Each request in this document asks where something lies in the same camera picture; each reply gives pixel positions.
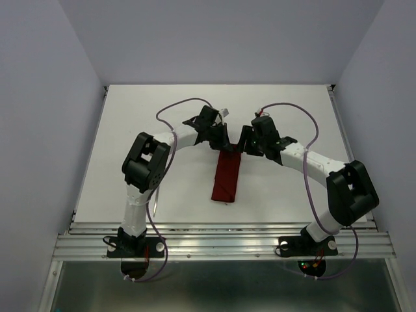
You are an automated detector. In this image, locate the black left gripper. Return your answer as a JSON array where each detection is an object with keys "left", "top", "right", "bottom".
[{"left": 206, "top": 123, "right": 233, "bottom": 152}]

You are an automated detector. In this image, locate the dark red cloth napkin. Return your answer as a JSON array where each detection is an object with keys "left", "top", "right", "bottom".
[{"left": 211, "top": 144, "right": 241, "bottom": 203}]

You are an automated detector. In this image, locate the silver metal spoon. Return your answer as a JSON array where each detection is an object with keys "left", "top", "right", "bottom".
[{"left": 152, "top": 187, "right": 160, "bottom": 218}]

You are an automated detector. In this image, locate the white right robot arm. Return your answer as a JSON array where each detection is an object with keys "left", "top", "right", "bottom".
[{"left": 237, "top": 116, "right": 380, "bottom": 254}]

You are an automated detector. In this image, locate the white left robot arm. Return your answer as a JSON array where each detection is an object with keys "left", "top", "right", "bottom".
[{"left": 118, "top": 105, "right": 232, "bottom": 256}]

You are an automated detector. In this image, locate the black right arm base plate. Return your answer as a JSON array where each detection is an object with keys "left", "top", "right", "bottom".
[{"left": 274, "top": 235, "right": 338, "bottom": 258}]

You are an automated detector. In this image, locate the aluminium right side rail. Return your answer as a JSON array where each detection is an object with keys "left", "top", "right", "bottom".
[{"left": 326, "top": 84, "right": 378, "bottom": 231}]

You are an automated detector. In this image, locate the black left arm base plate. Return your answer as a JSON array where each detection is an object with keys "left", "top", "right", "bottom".
[{"left": 102, "top": 236, "right": 165, "bottom": 259}]

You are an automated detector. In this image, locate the aluminium front frame rail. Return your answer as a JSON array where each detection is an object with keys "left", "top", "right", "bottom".
[{"left": 52, "top": 222, "right": 396, "bottom": 261}]

